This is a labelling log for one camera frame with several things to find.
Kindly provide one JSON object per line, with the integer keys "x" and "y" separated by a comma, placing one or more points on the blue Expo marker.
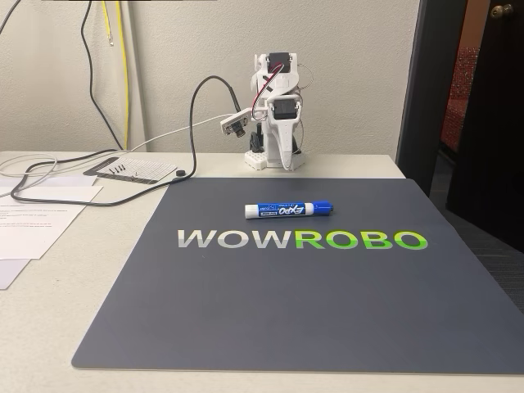
{"x": 282, "y": 210}

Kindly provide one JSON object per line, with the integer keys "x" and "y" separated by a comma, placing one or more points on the small black round cap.
{"x": 180, "y": 173}

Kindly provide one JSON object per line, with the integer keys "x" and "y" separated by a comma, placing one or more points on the striped black white screw card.
{"x": 143, "y": 170}

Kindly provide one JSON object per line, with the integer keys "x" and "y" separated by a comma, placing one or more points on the grey WOWROBO mat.
{"x": 294, "y": 286}

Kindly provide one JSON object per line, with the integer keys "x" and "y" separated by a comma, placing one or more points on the red patterned fabric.
{"x": 460, "y": 94}

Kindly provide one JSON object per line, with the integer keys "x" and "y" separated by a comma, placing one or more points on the dark wooden door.
{"x": 491, "y": 123}

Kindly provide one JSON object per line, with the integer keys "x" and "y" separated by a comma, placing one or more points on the blank white card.
{"x": 61, "y": 194}

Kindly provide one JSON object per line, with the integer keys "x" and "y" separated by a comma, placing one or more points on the brass door knob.
{"x": 502, "y": 10}

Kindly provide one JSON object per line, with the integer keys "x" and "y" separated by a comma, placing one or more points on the printed white paper sheet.
{"x": 32, "y": 229}

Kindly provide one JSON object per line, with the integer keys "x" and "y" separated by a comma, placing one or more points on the pale lilac paper sheet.
{"x": 10, "y": 272}

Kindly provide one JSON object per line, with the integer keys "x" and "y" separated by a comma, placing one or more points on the white camera box black lens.
{"x": 233, "y": 122}

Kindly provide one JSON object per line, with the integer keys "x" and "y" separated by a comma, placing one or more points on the dark door frame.
{"x": 425, "y": 82}

